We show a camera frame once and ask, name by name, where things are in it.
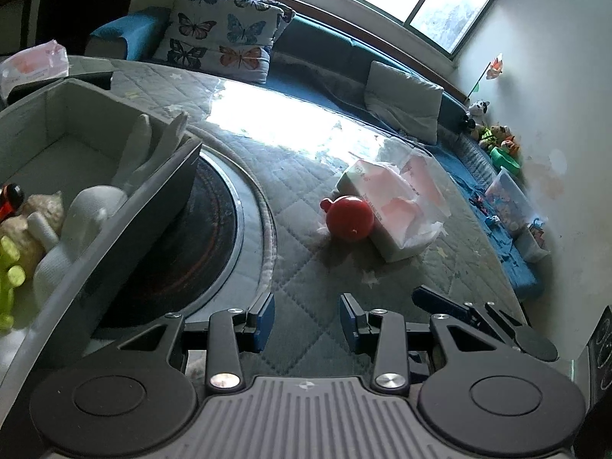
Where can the black-haired doll figure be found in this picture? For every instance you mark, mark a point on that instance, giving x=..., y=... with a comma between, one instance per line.
x=10, y=201

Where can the wall flower decoration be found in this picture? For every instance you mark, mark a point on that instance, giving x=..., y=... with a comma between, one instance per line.
x=496, y=67

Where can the blue quilted mat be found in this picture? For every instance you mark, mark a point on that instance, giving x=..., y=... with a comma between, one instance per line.
x=478, y=172

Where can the teal sofa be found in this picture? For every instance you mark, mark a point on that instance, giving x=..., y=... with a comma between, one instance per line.
x=330, y=48

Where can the grey quilted star cover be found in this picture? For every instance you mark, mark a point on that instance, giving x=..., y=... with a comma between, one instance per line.
x=306, y=172

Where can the orange tiger plush toy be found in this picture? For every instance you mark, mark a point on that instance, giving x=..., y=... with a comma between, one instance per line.
x=511, y=146

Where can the green plastic toy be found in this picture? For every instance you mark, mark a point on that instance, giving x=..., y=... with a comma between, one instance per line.
x=9, y=272

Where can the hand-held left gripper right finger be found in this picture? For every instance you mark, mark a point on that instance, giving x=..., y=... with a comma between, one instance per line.
x=348, y=325

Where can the large clear storage box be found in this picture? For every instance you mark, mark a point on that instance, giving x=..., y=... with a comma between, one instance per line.
x=509, y=201

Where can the butterfly print pillow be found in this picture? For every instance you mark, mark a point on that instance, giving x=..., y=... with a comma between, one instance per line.
x=215, y=38
x=258, y=2

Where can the pink tissue pack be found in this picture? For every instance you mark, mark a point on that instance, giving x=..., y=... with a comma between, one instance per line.
x=33, y=64

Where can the round built-in stove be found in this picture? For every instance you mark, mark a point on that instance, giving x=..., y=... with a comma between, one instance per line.
x=205, y=239

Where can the small white plush toy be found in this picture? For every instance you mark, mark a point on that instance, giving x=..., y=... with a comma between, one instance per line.
x=52, y=263

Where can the dark wooden door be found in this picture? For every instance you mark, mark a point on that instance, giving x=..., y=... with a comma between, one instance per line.
x=57, y=0

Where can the panda plush toy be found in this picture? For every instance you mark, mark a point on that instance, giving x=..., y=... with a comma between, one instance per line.
x=478, y=110

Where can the red round toy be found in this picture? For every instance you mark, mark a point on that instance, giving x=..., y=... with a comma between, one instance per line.
x=351, y=217

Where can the beige dinosaur toy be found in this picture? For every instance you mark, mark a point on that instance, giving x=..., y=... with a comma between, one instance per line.
x=38, y=205

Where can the green plastic basin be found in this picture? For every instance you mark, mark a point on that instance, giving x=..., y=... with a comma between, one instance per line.
x=506, y=161

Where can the white plush rabbit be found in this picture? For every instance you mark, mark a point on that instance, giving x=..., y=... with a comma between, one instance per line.
x=98, y=210

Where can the white cardboard box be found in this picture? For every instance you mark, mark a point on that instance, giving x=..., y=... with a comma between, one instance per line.
x=143, y=191

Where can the grey white pillow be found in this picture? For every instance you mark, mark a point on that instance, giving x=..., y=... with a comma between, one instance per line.
x=404, y=100

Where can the yellow green plush toy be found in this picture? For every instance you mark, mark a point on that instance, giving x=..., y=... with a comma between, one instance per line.
x=492, y=135

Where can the small clear storage box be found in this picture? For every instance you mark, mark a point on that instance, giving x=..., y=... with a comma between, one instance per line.
x=533, y=241

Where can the black device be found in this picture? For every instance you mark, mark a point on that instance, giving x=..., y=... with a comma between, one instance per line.
x=597, y=382

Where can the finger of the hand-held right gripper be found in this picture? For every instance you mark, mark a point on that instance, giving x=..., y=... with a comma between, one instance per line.
x=437, y=301

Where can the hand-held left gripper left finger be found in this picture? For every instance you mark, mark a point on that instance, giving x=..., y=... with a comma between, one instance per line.
x=265, y=322

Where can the tissue pack in plastic wrap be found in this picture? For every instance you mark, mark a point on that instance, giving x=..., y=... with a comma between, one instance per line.
x=406, y=201

